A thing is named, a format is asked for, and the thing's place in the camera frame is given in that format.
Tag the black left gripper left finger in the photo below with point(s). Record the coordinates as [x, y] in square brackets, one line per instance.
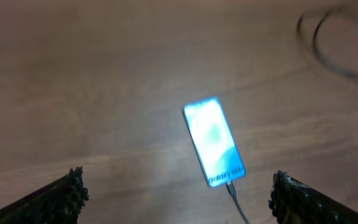
[56, 203]

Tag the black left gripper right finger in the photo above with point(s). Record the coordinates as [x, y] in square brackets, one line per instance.
[293, 202]

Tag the blue Samsung Galaxy smartphone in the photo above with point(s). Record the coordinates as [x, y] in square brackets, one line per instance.
[215, 146]

